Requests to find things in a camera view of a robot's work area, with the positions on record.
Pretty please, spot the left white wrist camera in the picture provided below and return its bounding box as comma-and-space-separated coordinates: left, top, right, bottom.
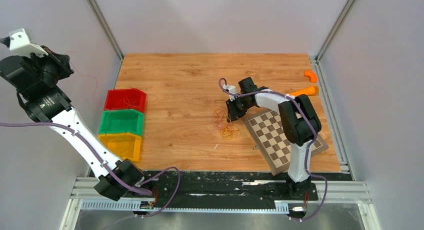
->
8, 28, 48, 58

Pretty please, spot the green plastic bin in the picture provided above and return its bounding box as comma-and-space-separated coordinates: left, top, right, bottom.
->
98, 109, 145, 136

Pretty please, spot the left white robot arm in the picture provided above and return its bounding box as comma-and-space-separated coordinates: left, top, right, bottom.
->
0, 46, 153, 201

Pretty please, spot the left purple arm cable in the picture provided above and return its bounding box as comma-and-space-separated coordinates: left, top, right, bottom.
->
0, 122, 182, 219

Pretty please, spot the orange curved pipe piece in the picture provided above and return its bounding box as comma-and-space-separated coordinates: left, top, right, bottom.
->
303, 70, 318, 83

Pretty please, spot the orange plastic carrot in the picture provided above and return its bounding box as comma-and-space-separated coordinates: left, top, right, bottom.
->
290, 86, 320, 96

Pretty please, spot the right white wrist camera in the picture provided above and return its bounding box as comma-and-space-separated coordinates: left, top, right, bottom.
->
223, 84, 237, 97

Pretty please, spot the orange purple cable bundle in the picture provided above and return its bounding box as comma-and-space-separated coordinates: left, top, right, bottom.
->
205, 107, 242, 141

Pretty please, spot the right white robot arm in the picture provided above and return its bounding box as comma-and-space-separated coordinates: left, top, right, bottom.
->
218, 77, 322, 199

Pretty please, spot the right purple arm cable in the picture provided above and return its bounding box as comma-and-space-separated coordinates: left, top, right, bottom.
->
218, 77, 328, 222

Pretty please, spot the red plastic bin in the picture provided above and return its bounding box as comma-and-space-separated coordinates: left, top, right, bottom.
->
103, 88, 147, 113

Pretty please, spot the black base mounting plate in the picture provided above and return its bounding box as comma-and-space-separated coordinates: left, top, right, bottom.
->
144, 171, 318, 210

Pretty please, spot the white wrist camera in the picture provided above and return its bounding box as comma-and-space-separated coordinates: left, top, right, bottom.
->
223, 84, 237, 97
8, 28, 48, 58

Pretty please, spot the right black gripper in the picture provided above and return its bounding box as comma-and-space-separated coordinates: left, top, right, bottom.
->
226, 96, 254, 123

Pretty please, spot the yellow plastic bin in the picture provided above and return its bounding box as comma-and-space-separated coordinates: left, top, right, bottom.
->
97, 133, 143, 162

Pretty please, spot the wooden chessboard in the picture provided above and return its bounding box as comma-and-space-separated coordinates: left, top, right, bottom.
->
243, 109, 329, 176

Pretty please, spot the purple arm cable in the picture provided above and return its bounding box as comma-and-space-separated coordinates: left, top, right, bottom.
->
218, 77, 328, 222
0, 122, 182, 219

